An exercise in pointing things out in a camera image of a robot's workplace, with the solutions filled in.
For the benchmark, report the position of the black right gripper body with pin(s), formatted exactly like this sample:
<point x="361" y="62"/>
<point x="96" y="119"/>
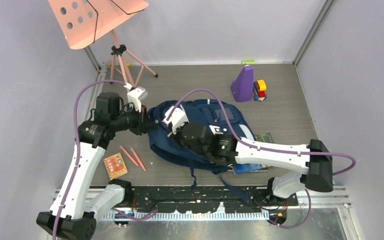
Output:
<point x="179" y="137"/>

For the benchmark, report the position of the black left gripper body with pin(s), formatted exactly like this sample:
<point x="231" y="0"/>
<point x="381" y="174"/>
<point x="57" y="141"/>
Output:
<point x="135" y="119"/>

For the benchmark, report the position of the navy blue backpack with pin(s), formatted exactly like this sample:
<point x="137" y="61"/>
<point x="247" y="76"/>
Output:
<point x="220" y="117"/>

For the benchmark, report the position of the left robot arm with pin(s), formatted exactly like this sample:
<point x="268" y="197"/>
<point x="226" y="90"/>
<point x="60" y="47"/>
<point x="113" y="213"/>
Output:
<point x="71" y="217"/>

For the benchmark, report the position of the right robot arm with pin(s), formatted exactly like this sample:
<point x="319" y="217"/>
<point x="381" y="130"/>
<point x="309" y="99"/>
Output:
<point x="309" y="168"/>

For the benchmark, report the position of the orange pen right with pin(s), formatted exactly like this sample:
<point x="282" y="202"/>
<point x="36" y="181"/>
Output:
<point x="139" y="161"/>

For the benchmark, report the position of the orange pen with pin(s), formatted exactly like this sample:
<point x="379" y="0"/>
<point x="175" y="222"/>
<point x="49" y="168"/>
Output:
<point x="139" y="161"/>
<point x="129" y="155"/>

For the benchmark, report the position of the orange pen left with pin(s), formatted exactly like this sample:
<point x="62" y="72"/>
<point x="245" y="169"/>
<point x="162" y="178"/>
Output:
<point x="129" y="155"/>

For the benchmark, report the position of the orange spiral notepad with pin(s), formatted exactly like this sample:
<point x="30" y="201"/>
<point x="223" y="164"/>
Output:
<point x="115" y="166"/>

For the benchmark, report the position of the Animal Farm book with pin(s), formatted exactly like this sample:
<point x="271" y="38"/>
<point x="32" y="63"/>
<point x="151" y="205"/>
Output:
<point x="250" y="168"/>

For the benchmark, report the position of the purple metronome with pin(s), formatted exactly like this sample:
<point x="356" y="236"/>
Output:
<point x="242" y="88"/>

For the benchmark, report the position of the toy block car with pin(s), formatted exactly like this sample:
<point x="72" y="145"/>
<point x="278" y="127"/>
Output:
<point x="259" y="88"/>

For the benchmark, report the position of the pink music stand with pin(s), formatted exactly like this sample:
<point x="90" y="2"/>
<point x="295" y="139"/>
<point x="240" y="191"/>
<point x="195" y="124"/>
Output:
<point x="85" y="21"/>

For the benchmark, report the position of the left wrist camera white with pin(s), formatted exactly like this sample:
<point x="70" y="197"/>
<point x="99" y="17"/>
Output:
<point x="135" y="95"/>

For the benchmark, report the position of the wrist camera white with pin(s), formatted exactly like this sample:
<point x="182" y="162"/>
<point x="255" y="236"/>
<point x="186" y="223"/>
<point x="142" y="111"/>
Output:
<point x="174" y="119"/>
<point x="135" y="95"/>

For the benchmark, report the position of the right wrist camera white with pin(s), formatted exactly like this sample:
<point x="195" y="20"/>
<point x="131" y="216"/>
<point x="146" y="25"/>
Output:
<point x="174" y="119"/>

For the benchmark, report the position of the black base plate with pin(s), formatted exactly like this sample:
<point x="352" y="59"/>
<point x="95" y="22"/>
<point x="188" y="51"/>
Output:
<point x="202" y="199"/>

